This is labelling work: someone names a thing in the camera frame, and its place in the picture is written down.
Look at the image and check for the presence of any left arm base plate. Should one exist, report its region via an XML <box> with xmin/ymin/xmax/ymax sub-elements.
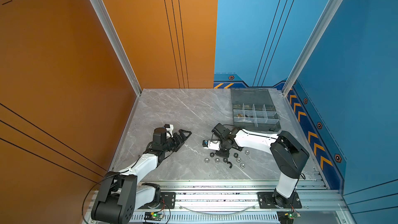
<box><xmin>137</xmin><ymin>191</ymin><xmax>176</xmax><ymax>209</ymax></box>

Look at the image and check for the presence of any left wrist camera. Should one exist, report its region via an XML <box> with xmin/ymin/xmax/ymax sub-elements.
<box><xmin>164</xmin><ymin>124</ymin><xmax>174</xmax><ymax>139</ymax></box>

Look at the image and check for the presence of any front aluminium rail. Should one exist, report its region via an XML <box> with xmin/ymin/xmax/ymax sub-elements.
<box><xmin>155</xmin><ymin>179</ymin><xmax>355</xmax><ymax>224</ymax></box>

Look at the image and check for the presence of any right aluminium frame post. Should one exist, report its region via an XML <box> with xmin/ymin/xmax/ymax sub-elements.
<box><xmin>282</xmin><ymin>0</ymin><xmax>343</xmax><ymax>97</ymax></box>

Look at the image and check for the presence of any clear plastic organizer box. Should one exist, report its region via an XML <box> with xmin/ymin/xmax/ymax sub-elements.
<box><xmin>231</xmin><ymin>88</ymin><xmax>281</xmax><ymax>133</ymax></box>

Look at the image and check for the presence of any circuit board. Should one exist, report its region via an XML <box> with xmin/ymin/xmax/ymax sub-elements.
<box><xmin>144</xmin><ymin>212</ymin><xmax>165</xmax><ymax>223</ymax></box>
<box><xmin>277</xmin><ymin>212</ymin><xmax>301</xmax><ymax>224</ymax></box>

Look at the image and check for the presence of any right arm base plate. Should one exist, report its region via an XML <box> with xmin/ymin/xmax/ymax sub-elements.
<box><xmin>257</xmin><ymin>191</ymin><xmax>302</xmax><ymax>209</ymax></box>

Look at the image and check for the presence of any left aluminium frame post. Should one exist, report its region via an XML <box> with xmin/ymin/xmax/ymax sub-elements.
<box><xmin>89</xmin><ymin>0</ymin><xmax>142</xmax><ymax>97</ymax></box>

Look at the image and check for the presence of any right circuit board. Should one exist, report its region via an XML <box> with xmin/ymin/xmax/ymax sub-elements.
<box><xmin>277</xmin><ymin>212</ymin><xmax>301</xmax><ymax>224</ymax></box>

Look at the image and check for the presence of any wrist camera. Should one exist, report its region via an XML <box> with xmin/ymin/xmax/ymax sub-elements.
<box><xmin>164</xmin><ymin>124</ymin><xmax>174</xmax><ymax>139</ymax></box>
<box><xmin>202</xmin><ymin>140</ymin><xmax>220</xmax><ymax>151</ymax></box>

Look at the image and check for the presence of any left circuit board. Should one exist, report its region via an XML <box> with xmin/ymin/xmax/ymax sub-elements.
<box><xmin>144</xmin><ymin>212</ymin><xmax>165</xmax><ymax>223</ymax></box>

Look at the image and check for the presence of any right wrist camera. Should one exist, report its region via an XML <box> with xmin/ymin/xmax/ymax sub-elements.
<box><xmin>202</xmin><ymin>140</ymin><xmax>220</xmax><ymax>151</ymax></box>

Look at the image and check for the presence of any aluminium frame post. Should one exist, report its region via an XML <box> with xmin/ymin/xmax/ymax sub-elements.
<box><xmin>89</xmin><ymin>0</ymin><xmax>142</xmax><ymax>97</ymax></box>
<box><xmin>282</xmin><ymin>0</ymin><xmax>343</xmax><ymax>97</ymax></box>

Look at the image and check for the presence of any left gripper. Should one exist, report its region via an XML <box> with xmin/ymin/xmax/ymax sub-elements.
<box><xmin>162</xmin><ymin>130</ymin><xmax>191</xmax><ymax>154</ymax></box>

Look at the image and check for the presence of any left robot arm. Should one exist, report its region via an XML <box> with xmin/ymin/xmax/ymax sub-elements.
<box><xmin>91</xmin><ymin>124</ymin><xmax>192</xmax><ymax>224</ymax></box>

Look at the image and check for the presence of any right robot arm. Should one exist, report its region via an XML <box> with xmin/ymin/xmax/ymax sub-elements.
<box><xmin>202</xmin><ymin>123</ymin><xmax>309</xmax><ymax>209</ymax></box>

